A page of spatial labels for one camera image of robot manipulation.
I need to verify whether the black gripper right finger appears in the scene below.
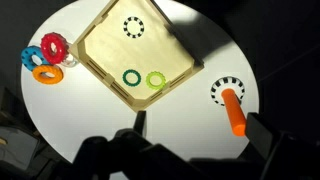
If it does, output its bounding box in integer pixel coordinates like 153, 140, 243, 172
244, 112, 284, 158

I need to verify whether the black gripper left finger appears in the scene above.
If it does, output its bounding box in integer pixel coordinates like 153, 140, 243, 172
133, 110, 148, 137

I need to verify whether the red rubber ring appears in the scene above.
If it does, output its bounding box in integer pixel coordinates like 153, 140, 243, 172
40, 32, 70, 66

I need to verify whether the wooden slatted tray box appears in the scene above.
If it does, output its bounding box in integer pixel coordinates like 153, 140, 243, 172
68, 0, 205, 113

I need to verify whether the orange cylindrical peg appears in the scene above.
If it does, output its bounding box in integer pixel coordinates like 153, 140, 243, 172
221, 88, 248, 137

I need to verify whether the black white striped peg base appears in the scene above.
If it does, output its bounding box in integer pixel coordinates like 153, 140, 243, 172
210, 76, 246, 107

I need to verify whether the light green ring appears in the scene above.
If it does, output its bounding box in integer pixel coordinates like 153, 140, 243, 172
145, 70, 167, 91

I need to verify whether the dark green ring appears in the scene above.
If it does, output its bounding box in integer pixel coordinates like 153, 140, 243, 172
122, 68, 142, 89

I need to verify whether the clear transparent ring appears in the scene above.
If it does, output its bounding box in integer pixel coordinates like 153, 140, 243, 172
59, 41, 80, 68

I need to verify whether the small black white striped ring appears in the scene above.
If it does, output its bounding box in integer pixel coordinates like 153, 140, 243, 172
122, 15, 146, 40

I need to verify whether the orange rubber ring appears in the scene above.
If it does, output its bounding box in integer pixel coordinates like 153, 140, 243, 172
32, 64, 65, 85

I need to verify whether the blue rubber ring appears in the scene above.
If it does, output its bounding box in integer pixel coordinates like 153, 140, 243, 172
20, 45, 51, 72

